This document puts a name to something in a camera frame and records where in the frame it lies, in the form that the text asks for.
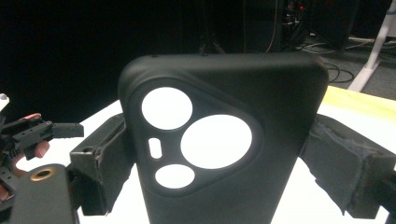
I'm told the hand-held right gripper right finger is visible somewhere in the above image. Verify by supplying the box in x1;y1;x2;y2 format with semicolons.
299;113;396;219

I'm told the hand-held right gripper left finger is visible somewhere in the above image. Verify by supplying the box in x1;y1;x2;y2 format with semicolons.
69;113;136;217

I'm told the black phone case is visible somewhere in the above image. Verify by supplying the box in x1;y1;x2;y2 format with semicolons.
117;52;330;224

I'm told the white metal stand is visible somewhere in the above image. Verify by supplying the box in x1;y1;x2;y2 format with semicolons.
347;0;396;92

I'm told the black floor cable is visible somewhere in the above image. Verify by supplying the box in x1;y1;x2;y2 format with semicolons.
323;61;357;84

